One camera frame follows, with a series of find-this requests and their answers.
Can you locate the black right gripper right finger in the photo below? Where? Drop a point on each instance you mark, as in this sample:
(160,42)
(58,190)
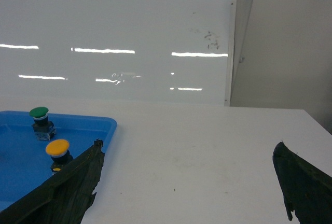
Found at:
(306,189)

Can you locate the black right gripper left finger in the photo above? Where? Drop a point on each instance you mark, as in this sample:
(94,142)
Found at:
(65,196)

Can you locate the yellow mushroom push button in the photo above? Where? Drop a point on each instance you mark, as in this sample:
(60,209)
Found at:
(59,152)

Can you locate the blue plastic tray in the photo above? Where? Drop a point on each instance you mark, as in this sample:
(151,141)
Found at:
(24,162)

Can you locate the green mushroom push button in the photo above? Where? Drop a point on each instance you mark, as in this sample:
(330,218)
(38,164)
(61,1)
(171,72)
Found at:
(43,128)

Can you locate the white glossy whiteboard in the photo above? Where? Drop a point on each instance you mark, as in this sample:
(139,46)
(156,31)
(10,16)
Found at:
(173,51)

